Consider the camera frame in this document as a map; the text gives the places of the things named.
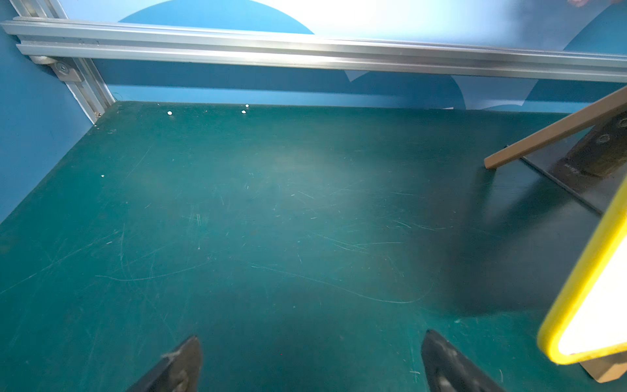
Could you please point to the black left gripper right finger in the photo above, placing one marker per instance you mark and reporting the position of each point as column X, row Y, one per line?
column 447, row 369

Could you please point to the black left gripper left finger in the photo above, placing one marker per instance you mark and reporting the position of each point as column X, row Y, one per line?
column 177, row 370

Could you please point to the whiteboard with word RED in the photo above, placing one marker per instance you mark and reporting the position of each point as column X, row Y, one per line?
column 588, row 318

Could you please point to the wooden whiteboard easel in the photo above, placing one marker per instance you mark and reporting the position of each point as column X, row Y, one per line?
column 596, row 112

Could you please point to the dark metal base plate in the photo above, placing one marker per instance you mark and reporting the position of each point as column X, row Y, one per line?
column 594, row 192

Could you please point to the aluminium left corner post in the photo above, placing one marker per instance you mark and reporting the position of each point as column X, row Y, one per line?
column 80, row 75

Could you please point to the aluminium back rail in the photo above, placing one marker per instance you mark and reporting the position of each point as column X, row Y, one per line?
column 40, row 37

